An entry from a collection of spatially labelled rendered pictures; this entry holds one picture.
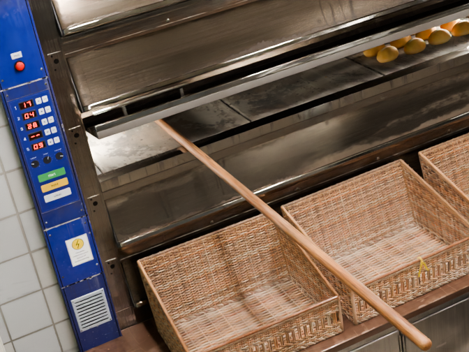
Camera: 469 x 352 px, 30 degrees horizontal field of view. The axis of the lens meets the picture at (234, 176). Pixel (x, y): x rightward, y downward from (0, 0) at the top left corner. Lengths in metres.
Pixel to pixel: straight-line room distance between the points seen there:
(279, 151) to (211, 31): 0.55
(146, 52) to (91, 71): 0.20
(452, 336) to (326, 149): 0.83
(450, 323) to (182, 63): 1.34
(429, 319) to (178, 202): 0.98
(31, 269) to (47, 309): 0.17
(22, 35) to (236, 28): 0.73
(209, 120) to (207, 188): 0.28
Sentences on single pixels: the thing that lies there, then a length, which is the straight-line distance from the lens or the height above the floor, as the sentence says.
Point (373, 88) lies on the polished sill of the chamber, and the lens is 3.37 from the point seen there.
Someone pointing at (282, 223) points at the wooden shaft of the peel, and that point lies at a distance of 2.50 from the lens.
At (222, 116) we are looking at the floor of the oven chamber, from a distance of 3.29.
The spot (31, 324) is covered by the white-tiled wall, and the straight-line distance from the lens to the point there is 3.18.
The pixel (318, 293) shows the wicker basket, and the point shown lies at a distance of 3.14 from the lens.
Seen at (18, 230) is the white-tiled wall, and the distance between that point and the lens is 3.00.
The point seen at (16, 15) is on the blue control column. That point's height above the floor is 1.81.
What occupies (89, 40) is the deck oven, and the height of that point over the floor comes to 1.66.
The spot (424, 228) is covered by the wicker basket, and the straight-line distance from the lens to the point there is 3.55.
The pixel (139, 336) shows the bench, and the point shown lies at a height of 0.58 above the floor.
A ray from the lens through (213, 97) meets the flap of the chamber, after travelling 2.88.
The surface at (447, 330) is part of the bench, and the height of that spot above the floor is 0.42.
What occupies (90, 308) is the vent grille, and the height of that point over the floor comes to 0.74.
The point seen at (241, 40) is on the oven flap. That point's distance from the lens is 3.03.
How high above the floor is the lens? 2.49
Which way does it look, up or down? 27 degrees down
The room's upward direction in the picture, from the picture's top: 11 degrees counter-clockwise
